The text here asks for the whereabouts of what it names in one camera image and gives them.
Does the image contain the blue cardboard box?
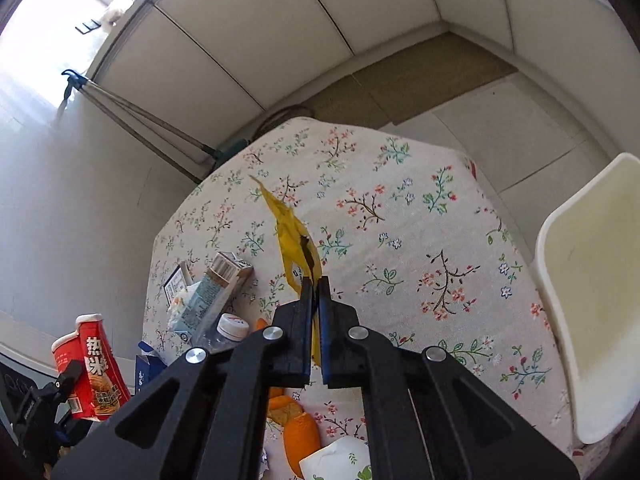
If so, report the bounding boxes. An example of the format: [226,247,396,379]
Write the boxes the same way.
[134,341,167,393]

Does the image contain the milk carton with barcode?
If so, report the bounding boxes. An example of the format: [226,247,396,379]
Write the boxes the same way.
[167,252,253,344]

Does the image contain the yellow banana peel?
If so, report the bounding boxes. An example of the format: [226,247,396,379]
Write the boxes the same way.
[248,173,324,366]

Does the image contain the white kitchen cabinets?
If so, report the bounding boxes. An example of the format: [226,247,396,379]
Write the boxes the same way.
[89,0,639,153]

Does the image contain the clear plastic water bottle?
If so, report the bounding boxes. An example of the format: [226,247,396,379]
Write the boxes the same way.
[201,313,250,353]

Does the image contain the orange peel piece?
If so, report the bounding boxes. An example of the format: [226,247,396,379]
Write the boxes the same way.
[267,394,321,478]

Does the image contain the white plastic chair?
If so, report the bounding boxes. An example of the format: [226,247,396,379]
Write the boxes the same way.
[533,153,639,444]

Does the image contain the brown floor mat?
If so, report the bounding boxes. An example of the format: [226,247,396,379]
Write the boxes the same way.
[304,32,516,129]

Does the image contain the broom with grey handle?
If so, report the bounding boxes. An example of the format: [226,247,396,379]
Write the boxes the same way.
[63,70,214,184]

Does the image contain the mop with grey handle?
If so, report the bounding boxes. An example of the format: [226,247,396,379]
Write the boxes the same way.
[61,68,250,164]

